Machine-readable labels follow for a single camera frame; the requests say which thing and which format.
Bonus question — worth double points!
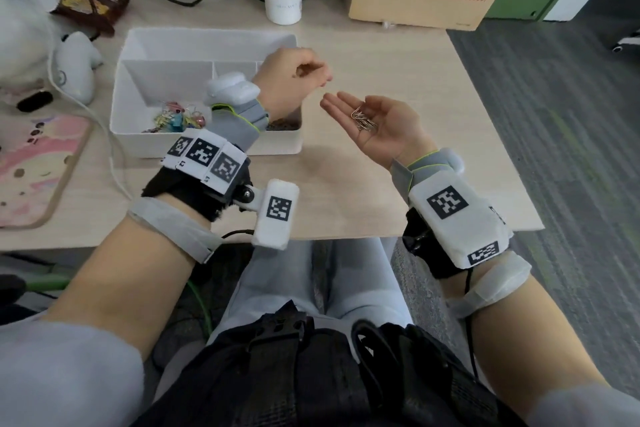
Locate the person's left hand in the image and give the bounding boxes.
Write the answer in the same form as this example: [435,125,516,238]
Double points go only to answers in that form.
[252,47,335,123]

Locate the person's right hand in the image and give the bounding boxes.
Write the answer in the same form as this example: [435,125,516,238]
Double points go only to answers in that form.
[319,91,439,171]

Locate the pile of silver paper clips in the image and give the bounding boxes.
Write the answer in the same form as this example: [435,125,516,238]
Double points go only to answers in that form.
[349,106,379,132]

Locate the white compartment organizer tray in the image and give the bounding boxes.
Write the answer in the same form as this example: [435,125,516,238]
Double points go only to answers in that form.
[109,27,305,159]

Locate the colourful binder clips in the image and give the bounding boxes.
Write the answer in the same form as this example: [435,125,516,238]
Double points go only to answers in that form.
[142,101,207,134]

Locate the person's left forearm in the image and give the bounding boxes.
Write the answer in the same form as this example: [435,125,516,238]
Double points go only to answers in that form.
[42,193,211,360]

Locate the person's right forearm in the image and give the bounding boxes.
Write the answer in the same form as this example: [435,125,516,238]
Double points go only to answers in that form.
[445,274,609,418]

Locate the person's legs in jeans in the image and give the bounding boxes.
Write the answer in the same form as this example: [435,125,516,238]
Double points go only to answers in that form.
[155,237,416,378]

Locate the grey knit wristband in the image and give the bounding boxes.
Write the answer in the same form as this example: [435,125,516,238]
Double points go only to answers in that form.
[389,150,463,192]
[209,99,270,152]

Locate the white hand tracker puck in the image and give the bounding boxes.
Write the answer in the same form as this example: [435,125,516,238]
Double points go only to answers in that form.
[203,71,262,107]
[439,147,466,175]

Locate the white rounded figurine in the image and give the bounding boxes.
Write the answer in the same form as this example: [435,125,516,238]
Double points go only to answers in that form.
[53,31,103,106]

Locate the dark patterned snack bag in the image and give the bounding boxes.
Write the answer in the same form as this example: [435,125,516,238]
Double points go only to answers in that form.
[49,0,133,37]

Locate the white office chair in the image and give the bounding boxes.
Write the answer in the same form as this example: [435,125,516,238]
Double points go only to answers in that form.
[612,29,640,53]

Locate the black waist harness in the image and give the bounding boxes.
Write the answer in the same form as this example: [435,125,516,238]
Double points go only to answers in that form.
[132,300,529,427]

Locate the pink phone case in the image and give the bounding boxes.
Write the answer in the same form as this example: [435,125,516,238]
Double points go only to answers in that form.
[0,113,95,230]

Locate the grey shirt sleeve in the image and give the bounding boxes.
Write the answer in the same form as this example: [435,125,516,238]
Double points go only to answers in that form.
[0,320,146,427]
[527,384,640,427]

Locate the grey arm strap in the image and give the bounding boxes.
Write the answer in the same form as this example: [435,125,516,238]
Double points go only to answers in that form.
[447,252,533,320]
[127,196,225,265]

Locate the white cable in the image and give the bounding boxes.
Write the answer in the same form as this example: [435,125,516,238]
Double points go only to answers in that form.
[45,16,133,200]

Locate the green cable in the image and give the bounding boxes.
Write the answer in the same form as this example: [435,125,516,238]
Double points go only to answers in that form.
[25,274,213,338]

